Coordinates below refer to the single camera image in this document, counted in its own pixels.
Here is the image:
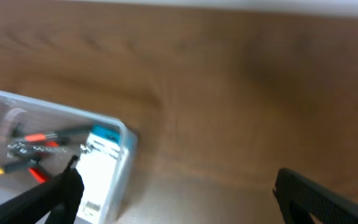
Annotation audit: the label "clear plastic container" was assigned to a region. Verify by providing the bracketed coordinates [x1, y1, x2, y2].
[0, 91, 137, 223]

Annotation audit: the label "hammer with black grip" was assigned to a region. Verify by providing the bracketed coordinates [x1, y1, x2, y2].
[10, 124, 93, 144]

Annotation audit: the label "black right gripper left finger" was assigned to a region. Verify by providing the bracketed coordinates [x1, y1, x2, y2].
[0, 156, 85, 224]

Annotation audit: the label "silver offset ring wrench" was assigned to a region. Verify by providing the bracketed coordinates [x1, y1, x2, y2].
[7, 142, 92, 157]

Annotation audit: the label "black yellow screwdriver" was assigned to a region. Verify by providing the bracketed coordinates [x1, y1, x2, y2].
[0, 156, 42, 175]

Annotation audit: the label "red handled cutting pliers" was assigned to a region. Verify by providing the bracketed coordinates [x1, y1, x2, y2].
[27, 141, 60, 184]

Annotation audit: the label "white teal product box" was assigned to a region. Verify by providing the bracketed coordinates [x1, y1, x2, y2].
[76, 125, 129, 224]

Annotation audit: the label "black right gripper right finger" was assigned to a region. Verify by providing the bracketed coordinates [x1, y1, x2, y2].
[273, 168, 358, 224]

